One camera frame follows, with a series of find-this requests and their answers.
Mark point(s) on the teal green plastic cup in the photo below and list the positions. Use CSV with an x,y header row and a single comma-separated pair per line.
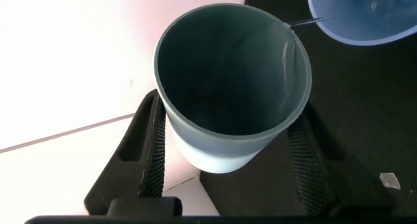
x,y
234,87

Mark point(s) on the small clear plastic scrap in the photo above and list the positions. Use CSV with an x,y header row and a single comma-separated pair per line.
x,y
389,181

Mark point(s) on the black table cloth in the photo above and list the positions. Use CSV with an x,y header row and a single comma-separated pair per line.
x,y
358,103

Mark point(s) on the light blue plastic cup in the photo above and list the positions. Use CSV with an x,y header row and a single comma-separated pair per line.
x,y
358,19

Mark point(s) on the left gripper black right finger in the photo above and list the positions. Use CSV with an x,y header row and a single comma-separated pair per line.
x,y
325,178

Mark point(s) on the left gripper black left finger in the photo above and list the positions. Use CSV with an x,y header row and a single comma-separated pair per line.
x,y
130,178

